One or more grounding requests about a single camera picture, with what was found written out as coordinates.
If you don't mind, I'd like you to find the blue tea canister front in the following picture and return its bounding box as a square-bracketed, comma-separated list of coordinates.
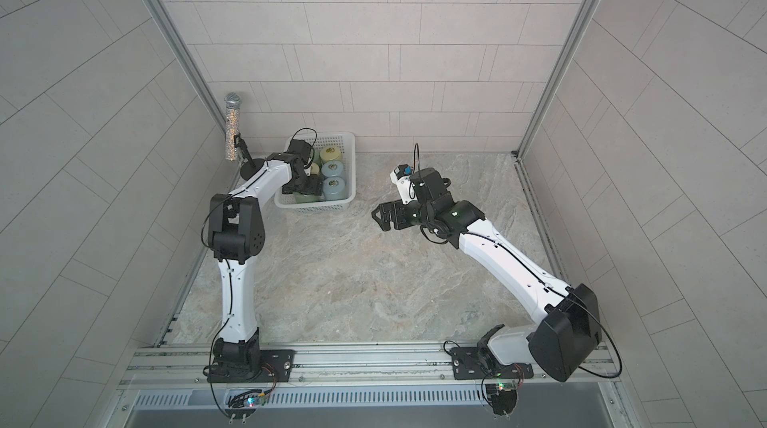
[323, 176, 349, 201]

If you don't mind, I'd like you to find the blue tea canister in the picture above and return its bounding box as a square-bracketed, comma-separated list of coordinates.
[323, 176, 349, 201]
[321, 160, 346, 179]

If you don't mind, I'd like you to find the white plastic basket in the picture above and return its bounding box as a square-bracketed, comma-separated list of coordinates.
[274, 130, 357, 213]

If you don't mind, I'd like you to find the dark green tea canister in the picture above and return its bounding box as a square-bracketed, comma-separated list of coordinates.
[294, 192, 324, 204]

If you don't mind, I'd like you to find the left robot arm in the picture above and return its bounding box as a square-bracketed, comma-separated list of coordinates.
[205, 149, 322, 370]

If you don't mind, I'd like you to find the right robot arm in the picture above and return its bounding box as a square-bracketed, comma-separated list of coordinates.
[372, 164, 602, 382]

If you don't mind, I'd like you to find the microphone on black stand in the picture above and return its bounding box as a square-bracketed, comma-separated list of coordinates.
[225, 92, 265, 180]

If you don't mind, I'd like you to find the white vent grille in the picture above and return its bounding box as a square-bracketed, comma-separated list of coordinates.
[134, 385, 483, 410]

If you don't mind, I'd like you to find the right circuit board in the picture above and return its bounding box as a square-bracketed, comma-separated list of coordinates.
[485, 384, 519, 416]

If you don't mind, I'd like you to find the circuit board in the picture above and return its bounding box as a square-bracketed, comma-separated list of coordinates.
[226, 389, 268, 424]
[485, 384, 519, 416]

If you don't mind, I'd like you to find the left circuit board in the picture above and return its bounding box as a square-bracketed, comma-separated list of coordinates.
[226, 389, 268, 424]

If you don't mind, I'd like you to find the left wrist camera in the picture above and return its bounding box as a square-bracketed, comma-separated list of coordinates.
[287, 138, 314, 164]

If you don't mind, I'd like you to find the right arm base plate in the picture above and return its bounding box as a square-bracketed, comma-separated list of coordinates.
[447, 346, 535, 381]

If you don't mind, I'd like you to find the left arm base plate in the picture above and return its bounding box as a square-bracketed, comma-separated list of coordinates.
[203, 350, 296, 384]

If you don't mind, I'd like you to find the aluminium mounting rail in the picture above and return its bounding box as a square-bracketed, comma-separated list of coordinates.
[122, 340, 621, 392]

